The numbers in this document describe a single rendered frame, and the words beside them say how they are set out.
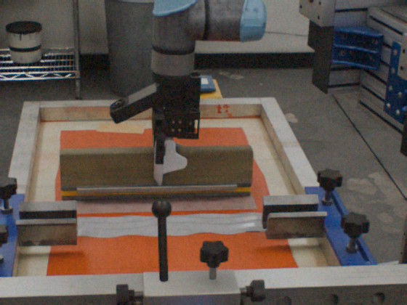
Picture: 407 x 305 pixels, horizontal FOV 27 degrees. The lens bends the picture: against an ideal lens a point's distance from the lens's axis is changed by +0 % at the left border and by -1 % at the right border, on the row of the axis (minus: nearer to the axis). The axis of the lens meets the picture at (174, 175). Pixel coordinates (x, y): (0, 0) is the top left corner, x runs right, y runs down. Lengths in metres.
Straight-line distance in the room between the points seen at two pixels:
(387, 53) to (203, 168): 0.69
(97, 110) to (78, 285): 0.81
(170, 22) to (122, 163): 0.28
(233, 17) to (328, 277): 0.49
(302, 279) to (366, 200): 2.55
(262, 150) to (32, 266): 0.63
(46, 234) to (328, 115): 3.36
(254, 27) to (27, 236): 0.52
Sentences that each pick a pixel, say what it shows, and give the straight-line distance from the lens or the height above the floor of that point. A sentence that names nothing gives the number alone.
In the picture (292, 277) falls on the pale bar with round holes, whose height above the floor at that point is 1.04.
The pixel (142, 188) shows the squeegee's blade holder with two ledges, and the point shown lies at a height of 0.99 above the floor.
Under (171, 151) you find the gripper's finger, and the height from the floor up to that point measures 1.06.
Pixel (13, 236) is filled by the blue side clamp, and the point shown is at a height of 1.00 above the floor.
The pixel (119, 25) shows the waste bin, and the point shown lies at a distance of 4.60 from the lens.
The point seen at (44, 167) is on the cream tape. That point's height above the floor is 0.95.
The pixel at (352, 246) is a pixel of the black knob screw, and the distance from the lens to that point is 1.36.
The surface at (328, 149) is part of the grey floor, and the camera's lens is 4.20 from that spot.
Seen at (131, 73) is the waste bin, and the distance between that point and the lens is 4.66.
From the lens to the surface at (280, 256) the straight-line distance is 1.42.
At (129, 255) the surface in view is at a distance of 1.41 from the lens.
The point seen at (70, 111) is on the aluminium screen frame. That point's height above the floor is 0.98.
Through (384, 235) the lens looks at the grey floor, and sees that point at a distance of 3.48.
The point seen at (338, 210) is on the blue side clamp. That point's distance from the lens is 1.48.
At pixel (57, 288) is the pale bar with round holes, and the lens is 1.17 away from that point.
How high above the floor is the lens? 1.69
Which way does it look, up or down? 26 degrees down
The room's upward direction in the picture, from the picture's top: 1 degrees clockwise
